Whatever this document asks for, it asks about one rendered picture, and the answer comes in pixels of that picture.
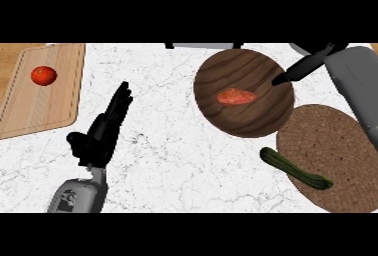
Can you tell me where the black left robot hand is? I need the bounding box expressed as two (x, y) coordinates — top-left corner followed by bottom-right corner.
(65, 80), (135, 169)

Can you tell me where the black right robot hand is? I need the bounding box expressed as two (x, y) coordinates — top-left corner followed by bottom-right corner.
(271, 42), (352, 87)

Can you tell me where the dark brown wooden round placemat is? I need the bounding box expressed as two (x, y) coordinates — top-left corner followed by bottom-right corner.
(192, 48), (297, 139)

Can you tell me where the orange sweet potato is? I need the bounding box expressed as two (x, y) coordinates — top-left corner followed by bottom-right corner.
(214, 87), (259, 107)

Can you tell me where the brown cork round placemat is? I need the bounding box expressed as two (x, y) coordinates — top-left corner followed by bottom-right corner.
(275, 103), (378, 214)

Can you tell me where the pale wooden cutting board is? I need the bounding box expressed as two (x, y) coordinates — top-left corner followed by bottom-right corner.
(0, 43), (87, 140)

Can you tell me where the grey appliance with black feet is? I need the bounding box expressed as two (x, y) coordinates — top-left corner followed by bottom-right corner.
(164, 42), (245, 51)

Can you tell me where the red tomato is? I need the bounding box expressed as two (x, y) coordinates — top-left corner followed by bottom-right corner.
(30, 65), (59, 87)

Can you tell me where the dark green cucumber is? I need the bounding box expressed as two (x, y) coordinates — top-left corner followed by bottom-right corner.
(259, 146), (336, 191)

